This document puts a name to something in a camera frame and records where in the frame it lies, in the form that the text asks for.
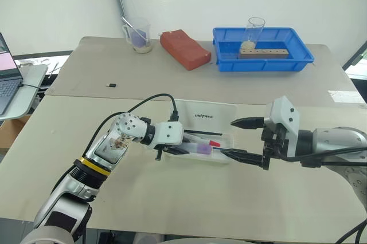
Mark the metal stirring spoon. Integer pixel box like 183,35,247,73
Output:
121,17,149,41

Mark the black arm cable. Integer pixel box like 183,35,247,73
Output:
279,145,367,168
85,93,181,156

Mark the red brick block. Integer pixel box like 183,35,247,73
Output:
159,29,212,71

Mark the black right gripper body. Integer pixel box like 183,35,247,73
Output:
261,123,288,171

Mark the blue plastic bin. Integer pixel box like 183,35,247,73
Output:
212,27,315,73

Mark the clear plastic measuring cup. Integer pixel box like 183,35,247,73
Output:
122,17,153,54

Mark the grey laptop stand table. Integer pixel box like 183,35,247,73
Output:
0,63,49,122

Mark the grey laptop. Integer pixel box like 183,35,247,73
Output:
0,32,24,116

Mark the clear white pencil case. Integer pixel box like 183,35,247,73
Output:
162,99,239,167

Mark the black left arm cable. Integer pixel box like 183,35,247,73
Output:
85,93,181,156

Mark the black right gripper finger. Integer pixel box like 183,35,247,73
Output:
222,148,266,169
231,116,265,131

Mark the wooden block with holes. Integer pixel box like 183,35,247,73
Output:
238,49,288,60

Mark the black cable by torso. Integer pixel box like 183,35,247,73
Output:
333,220,367,244

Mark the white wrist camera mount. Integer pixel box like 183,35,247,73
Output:
264,96,300,158
154,121,184,145

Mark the brown cardboard box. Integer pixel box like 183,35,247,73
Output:
0,114,33,149

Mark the red cap marker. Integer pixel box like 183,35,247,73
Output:
188,137,222,149

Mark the white tape label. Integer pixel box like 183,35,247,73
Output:
327,90,365,104

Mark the thin black pen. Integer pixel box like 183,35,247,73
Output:
183,129,224,137

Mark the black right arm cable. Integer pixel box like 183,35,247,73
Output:
279,145,367,168

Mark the purple cap marker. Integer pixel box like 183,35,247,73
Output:
183,144,213,156

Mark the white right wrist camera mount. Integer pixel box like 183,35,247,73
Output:
264,96,300,158

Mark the beige crumpled ball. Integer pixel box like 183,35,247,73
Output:
240,40,256,52

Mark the clear glass tube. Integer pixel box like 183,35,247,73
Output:
244,17,266,50

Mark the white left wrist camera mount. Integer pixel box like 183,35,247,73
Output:
154,121,184,145

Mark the black laptop cable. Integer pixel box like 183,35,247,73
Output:
18,82,44,91

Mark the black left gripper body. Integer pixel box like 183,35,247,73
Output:
154,143,173,162

